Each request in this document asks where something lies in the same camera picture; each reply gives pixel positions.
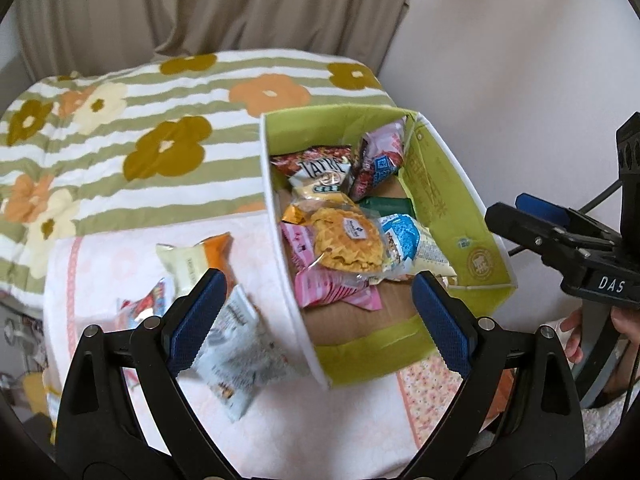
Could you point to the dark packet blue label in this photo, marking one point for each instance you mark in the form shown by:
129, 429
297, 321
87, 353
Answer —
372, 172

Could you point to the pink white bag red label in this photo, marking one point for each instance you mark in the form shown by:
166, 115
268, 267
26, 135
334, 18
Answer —
145, 305

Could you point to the round waffle packet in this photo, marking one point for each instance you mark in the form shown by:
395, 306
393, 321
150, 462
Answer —
345, 240

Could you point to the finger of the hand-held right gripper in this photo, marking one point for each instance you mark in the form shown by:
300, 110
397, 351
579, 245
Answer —
542, 207
550, 245

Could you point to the white blue snack bag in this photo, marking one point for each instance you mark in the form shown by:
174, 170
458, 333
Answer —
410, 240

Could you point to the cream orange snack packet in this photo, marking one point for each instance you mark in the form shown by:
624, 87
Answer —
190, 265

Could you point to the floral striped blanket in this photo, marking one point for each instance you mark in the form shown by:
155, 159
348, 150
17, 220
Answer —
150, 125

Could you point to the grey white snack bag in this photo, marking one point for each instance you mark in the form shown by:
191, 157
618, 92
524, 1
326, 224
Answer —
240, 355

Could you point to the person's right hand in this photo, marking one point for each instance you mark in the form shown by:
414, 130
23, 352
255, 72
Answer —
574, 340

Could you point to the beige curtain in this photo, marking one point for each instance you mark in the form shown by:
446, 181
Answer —
200, 5

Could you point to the orange floral cloth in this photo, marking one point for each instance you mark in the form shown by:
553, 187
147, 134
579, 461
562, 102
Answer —
430, 395

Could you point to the dark green packet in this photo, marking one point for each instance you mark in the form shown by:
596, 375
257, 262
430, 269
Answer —
390, 206

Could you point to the green cardboard box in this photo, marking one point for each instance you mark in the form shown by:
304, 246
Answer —
460, 240

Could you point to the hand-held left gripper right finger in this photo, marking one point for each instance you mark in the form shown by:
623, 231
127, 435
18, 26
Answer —
442, 320

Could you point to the brown nut snack bag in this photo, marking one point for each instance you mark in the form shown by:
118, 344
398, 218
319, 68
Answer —
320, 170

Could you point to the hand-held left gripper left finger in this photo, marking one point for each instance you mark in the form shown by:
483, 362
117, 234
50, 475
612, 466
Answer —
196, 320

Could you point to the pink striped packet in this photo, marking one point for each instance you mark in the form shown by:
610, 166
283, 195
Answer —
320, 285

